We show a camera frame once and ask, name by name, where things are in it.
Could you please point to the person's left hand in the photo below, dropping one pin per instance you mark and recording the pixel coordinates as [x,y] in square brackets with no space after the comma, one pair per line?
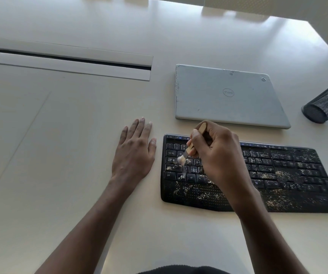
[134,156]

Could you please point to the person's right hand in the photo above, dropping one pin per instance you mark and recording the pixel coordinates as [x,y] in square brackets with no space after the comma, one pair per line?
[224,162]

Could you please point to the small wooden brush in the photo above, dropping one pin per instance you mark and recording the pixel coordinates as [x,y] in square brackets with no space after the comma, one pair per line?
[202,127]

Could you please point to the black keyboard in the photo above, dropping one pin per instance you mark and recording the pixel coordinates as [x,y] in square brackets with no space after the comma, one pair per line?
[295,179]

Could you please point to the person's right forearm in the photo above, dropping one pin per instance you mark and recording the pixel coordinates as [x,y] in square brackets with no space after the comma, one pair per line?
[269,245]

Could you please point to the person's left forearm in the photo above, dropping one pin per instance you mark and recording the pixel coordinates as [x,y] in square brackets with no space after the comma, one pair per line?
[87,234]

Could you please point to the person's black clothing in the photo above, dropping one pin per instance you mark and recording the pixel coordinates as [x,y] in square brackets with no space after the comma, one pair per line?
[181,270]

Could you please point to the silver laptop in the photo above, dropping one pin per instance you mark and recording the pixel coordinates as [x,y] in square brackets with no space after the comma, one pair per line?
[206,102]

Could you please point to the black mesh pen holder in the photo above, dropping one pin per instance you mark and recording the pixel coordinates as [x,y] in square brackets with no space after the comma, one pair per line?
[322,105]

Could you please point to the cream perforated chair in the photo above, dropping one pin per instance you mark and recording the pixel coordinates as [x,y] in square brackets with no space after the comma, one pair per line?
[235,2]

